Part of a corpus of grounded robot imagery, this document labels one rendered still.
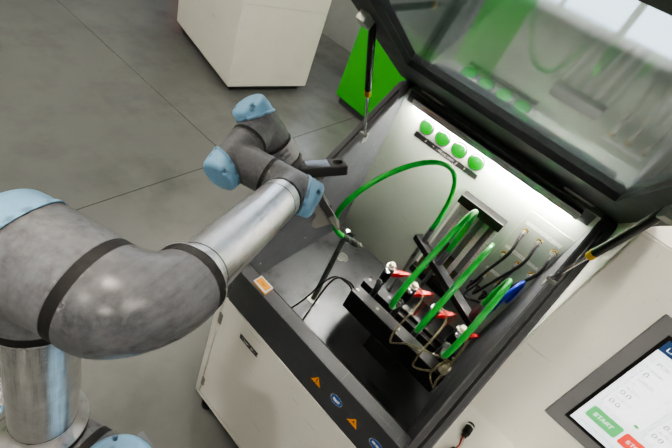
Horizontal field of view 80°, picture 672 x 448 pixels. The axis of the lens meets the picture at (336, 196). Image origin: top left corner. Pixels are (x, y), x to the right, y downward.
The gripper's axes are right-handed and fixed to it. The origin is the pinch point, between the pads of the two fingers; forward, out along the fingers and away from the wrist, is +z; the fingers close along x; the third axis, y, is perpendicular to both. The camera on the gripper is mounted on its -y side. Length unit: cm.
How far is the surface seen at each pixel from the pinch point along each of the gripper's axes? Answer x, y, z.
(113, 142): -200, 114, 5
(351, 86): -300, -60, 101
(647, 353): 45, -42, 36
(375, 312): 4.7, 5.0, 33.8
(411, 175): -25.4, -26.2, 21.2
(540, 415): 40, -18, 51
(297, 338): 8.7, 25.2, 22.0
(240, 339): -10, 47, 31
